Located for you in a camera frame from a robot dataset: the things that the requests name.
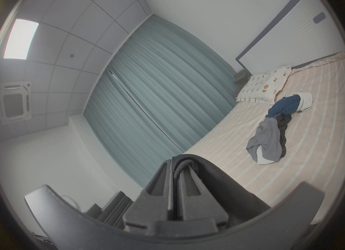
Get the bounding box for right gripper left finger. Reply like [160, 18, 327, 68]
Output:
[123, 159, 173, 227]

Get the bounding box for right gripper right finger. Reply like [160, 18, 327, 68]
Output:
[176, 167, 229, 223]

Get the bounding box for black trousers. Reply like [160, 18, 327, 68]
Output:
[171, 154, 272, 229]

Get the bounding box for pile of clothes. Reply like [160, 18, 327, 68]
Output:
[246, 92, 313, 165]

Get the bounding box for bed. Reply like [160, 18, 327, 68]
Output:
[183, 0, 345, 225]

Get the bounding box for blue-green curtain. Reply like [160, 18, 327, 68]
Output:
[84, 67, 187, 190]
[109, 14, 241, 153]

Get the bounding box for grey bedside table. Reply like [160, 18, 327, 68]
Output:
[233, 71, 253, 85]

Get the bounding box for white printed pillow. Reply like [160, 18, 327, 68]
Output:
[236, 65, 292, 104]

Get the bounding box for ceiling air vent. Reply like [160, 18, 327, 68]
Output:
[0, 81, 32, 125]

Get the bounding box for ceiling light panel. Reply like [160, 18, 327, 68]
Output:
[3, 18, 39, 60]

